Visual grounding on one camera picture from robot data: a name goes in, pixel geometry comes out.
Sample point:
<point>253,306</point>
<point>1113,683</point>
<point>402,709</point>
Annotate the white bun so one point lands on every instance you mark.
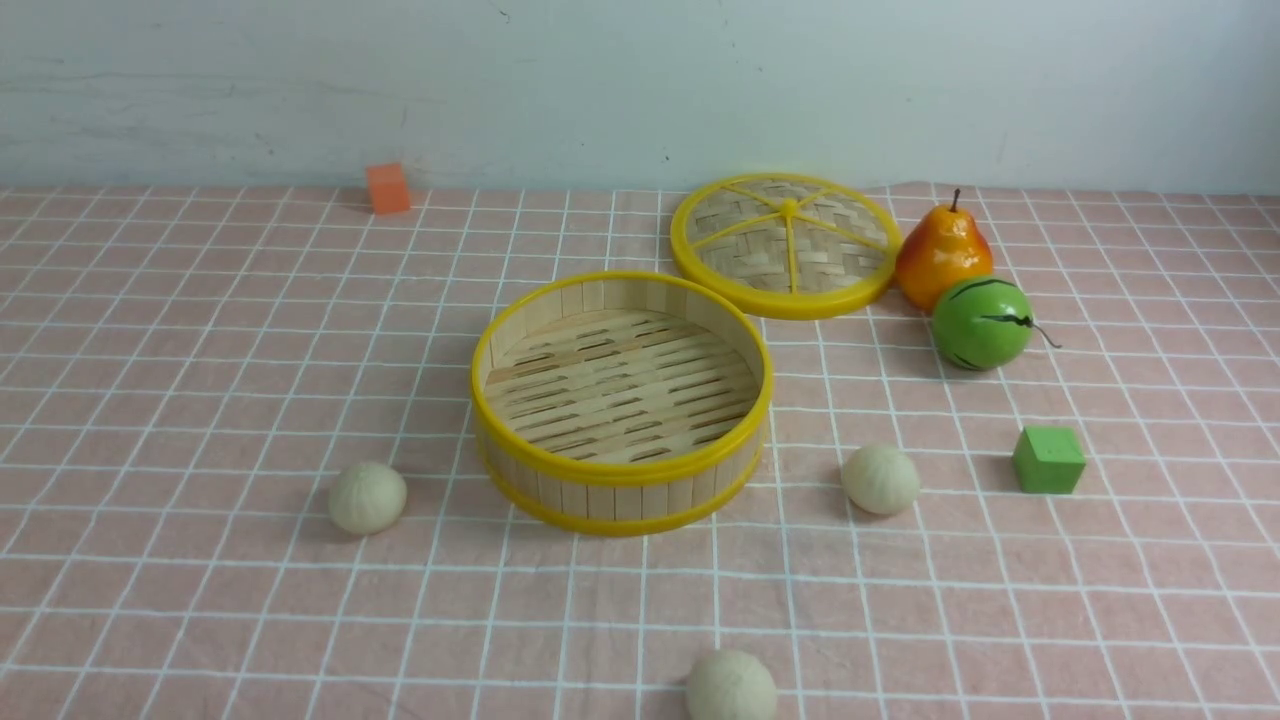
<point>880,479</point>
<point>367,498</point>
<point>730,684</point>

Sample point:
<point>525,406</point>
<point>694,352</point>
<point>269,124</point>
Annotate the white bun front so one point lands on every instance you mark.
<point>730,684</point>

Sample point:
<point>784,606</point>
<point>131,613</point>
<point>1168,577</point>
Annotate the yellow rimmed bamboo steamer tray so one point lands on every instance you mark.
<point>621,403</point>

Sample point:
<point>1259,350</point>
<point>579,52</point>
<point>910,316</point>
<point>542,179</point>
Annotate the yellow rimmed woven steamer lid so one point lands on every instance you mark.
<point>786,246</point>

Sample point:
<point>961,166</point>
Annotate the orange foam cube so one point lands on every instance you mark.
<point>388,188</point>

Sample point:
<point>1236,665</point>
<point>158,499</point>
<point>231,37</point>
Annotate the orange yellow toy pear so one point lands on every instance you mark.
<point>944,248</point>

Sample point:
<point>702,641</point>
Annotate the green toy watermelon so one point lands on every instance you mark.
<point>984,322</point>

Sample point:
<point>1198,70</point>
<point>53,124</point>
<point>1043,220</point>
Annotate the green foam cube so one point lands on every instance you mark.
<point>1048,460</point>

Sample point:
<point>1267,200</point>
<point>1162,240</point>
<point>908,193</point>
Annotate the pink checkered tablecloth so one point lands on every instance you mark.
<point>187,370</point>

